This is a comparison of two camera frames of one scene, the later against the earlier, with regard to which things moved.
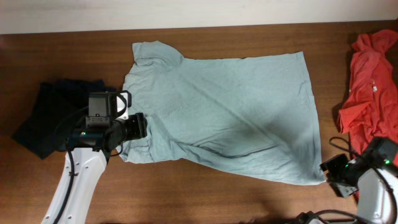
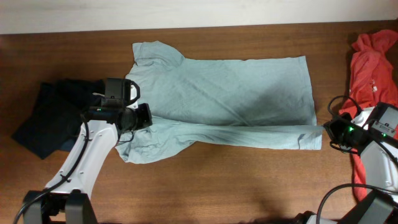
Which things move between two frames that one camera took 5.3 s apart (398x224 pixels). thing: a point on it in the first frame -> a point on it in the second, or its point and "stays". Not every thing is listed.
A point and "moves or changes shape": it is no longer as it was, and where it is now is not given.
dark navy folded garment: [61, 107] stays
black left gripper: [138, 122] -> [146, 119]
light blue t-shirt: [253, 116] moves or changes shape
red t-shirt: [370, 110] stays
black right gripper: [332, 165] -> [333, 126]
